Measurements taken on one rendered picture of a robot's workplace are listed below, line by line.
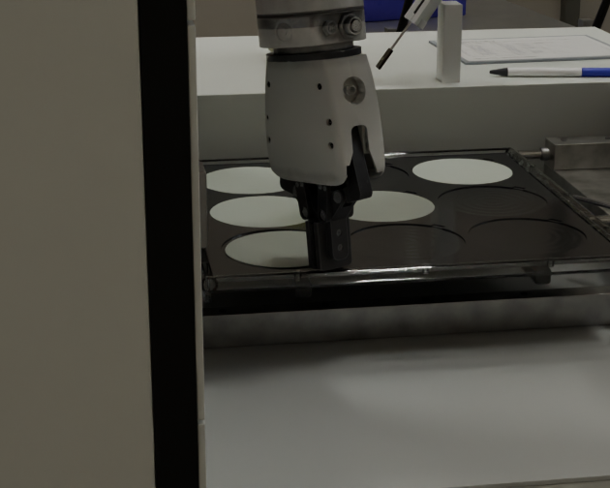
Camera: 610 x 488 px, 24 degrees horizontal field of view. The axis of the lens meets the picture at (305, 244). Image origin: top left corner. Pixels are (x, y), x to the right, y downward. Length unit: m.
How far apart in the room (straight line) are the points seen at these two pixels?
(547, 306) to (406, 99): 0.36
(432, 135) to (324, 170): 0.45
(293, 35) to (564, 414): 0.35
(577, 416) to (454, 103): 0.53
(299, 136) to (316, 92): 0.04
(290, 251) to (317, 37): 0.20
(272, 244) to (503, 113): 0.43
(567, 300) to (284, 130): 0.30
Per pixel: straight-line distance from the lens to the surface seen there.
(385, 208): 1.31
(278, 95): 1.12
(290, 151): 1.12
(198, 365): 0.69
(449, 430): 1.05
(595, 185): 1.48
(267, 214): 1.29
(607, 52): 1.73
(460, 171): 1.44
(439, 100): 1.52
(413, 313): 1.21
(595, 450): 1.04
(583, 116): 1.58
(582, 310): 1.26
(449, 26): 1.53
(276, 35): 1.08
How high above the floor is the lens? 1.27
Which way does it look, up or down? 18 degrees down
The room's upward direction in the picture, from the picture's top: straight up
